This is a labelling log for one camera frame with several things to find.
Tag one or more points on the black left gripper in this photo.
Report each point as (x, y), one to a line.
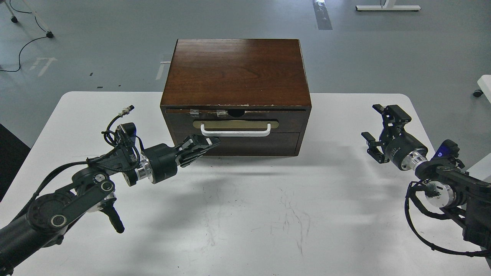
(162, 158)

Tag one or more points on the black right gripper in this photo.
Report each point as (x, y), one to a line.
(400, 143)

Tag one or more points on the wooden drawer with white handle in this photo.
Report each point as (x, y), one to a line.
(281, 121)

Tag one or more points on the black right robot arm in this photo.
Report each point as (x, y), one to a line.
(444, 191)

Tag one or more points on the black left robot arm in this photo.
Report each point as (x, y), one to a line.
(73, 189)

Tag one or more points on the dark wooden cabinet box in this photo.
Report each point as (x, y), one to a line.
(235, 75)

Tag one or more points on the white side table edge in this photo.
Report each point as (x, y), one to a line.
(484, 82)

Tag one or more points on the white desk base foot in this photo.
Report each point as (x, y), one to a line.
(387, 5)

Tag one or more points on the white furniture leg with caster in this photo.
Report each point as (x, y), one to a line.
(13, 17)

